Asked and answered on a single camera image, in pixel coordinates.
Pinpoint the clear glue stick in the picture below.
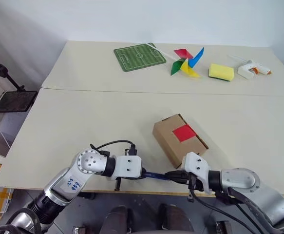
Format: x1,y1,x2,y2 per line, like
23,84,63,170
227,54,247,63

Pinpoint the white glue gun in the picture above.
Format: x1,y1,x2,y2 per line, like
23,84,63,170
237,59,273,80

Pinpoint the red tape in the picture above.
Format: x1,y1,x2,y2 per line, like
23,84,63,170
172,124,197,143

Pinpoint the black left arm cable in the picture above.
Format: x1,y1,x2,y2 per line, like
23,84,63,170
90,139,138,157

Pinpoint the green soccer field mat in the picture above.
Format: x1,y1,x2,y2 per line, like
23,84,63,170
114,43,168,73

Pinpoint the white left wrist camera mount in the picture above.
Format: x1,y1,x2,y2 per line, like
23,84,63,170
112,155,143,180

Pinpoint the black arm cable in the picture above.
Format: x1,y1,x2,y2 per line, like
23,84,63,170
90,139,138,157
187,181,265,234

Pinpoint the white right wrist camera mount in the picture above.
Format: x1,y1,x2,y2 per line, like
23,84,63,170
180,152,212,195

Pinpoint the black square tray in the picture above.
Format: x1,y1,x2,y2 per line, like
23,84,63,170
0,90,38,114

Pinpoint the blue pen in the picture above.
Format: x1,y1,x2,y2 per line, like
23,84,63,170
143,171,170,181

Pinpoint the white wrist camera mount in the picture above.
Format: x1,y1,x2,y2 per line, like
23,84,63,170
112,155,143,180
180,152,212,195

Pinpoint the dark rounded shape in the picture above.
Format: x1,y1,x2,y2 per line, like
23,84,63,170
158,204,195,234
103,205,133,234

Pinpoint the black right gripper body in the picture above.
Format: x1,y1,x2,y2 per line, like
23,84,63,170
185,172,205,193

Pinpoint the colourful paper pinwheel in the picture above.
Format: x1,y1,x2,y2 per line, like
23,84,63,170
146,43,205,79

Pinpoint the brown cardboard box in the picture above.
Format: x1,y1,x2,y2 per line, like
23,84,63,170
152,113,209,169

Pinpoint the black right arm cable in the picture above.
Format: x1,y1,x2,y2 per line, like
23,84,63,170
187,181,265,234

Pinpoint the yellow sponge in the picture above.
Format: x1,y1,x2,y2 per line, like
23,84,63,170
208,63,235,82

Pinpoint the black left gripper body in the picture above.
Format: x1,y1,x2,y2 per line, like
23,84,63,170
112,175,144,192

